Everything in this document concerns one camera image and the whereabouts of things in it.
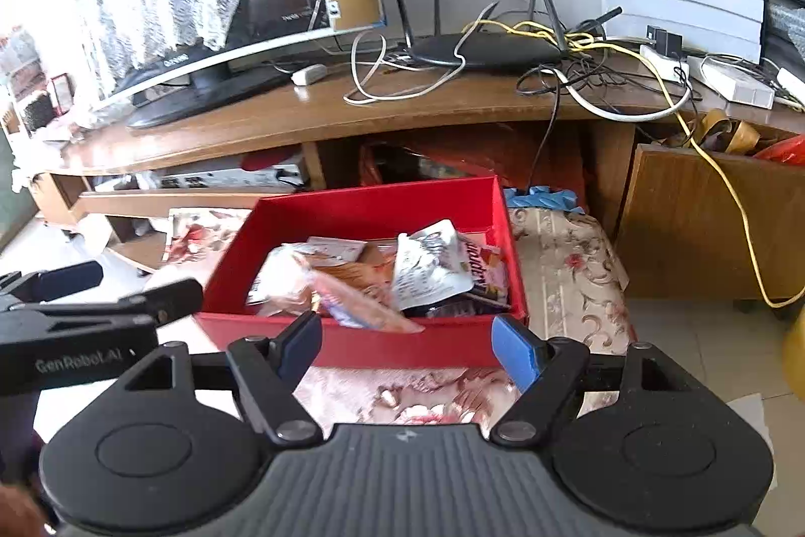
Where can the small framed picture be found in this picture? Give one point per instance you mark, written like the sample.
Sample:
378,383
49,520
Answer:
61,91

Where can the red plastic bag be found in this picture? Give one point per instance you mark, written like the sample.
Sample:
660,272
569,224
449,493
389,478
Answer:
783,150

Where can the red cardboard box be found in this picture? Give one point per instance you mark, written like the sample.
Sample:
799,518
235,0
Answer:
402,348

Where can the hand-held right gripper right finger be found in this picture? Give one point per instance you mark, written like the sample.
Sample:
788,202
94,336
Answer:
516,351

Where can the brown paper strip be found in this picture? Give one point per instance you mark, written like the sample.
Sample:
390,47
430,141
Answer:
723,131

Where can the clear cream bread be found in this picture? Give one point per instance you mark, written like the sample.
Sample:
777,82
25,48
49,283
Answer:
280,282

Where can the black router with antennas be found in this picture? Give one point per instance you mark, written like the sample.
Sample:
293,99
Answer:
484,49

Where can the wooden television cabinet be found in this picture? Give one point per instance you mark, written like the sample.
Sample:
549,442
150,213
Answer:
377,125

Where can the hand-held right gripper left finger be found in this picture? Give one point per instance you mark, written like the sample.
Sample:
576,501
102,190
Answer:
299,345

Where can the white paper sheet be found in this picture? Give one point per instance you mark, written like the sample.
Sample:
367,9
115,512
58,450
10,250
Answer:
751,414

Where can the orange bun packet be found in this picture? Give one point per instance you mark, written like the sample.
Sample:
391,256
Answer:
371,313

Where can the yellow trash bin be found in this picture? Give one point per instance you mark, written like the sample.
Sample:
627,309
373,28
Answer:
795,361

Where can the floral tablecloth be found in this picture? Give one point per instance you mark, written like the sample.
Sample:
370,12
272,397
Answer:
566,273

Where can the silver set-top box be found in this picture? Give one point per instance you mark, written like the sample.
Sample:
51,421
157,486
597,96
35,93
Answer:
214,178

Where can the blue plastic bag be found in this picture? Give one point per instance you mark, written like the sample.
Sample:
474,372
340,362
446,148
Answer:
544,198

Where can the black plug adapter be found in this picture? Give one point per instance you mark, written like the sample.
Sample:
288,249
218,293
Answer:
665,40

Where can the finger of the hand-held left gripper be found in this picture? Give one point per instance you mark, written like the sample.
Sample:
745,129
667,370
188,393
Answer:
63,279
170,298

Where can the white power strip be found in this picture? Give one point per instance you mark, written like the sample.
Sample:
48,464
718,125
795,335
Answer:
792,84
733,84

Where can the bubble wrap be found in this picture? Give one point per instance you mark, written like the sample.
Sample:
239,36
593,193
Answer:
786,34

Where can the white power adapter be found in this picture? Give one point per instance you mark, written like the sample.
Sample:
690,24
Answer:
308,74

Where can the light blue snack packet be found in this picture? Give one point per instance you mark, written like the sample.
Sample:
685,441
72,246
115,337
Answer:
427,266

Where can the dark red cloth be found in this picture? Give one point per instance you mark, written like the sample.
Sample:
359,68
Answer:
270,161

